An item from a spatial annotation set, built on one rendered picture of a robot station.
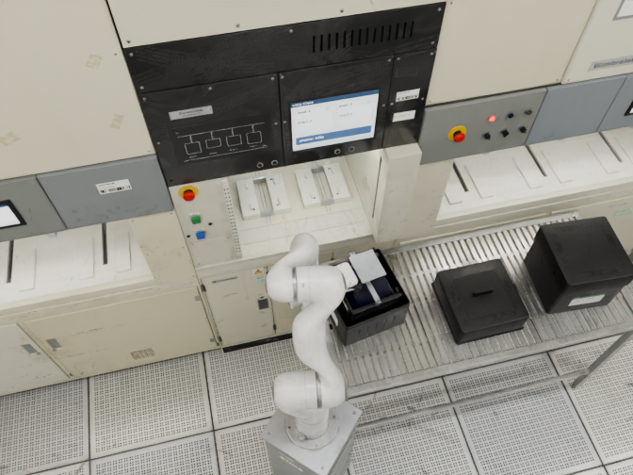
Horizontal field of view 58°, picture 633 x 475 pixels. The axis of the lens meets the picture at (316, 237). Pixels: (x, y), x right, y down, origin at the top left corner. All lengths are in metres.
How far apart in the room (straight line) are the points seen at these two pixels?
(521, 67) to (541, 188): 0.88
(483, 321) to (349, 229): 0.67
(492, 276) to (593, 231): 0.44
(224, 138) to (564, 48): 1.13
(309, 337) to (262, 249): 0.82
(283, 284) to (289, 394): 0.39
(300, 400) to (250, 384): 1.29
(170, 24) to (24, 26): 0.34
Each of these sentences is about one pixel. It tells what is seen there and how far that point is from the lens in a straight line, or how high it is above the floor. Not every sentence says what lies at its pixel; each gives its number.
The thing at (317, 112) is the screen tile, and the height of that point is 1.63.
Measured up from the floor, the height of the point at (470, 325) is 0.86.
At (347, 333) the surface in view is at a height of 0.88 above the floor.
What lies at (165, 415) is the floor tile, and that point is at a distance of 3.12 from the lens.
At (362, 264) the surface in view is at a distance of 2.13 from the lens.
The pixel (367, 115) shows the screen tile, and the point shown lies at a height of 1.58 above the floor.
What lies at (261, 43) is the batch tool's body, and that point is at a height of 1.91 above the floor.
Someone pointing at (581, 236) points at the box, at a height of 1.01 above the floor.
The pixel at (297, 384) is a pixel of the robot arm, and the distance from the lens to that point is 1.82.
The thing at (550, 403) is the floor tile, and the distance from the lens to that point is 3.27.
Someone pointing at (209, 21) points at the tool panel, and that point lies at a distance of 1.58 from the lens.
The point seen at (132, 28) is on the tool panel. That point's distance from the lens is 1.58.
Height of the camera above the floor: 2.89
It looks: 56 degrees down
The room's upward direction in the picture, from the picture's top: straight up
